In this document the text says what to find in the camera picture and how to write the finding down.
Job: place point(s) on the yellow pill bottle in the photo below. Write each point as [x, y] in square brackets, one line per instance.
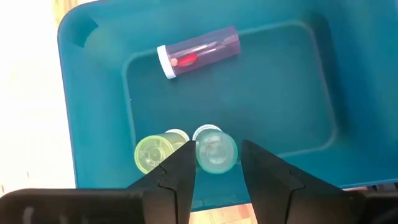
[152, 152]

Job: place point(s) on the pink pill bottle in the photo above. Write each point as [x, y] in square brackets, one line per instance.
[205, 51]

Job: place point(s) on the teal pill bottle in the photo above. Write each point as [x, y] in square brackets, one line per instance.
[216, 151]

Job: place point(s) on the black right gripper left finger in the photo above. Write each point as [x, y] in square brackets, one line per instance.
[171, 193]

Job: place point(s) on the blue plastic basket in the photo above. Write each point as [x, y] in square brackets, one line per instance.
[280, 109]

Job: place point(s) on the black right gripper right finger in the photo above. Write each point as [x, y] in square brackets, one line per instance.
[280, 196]

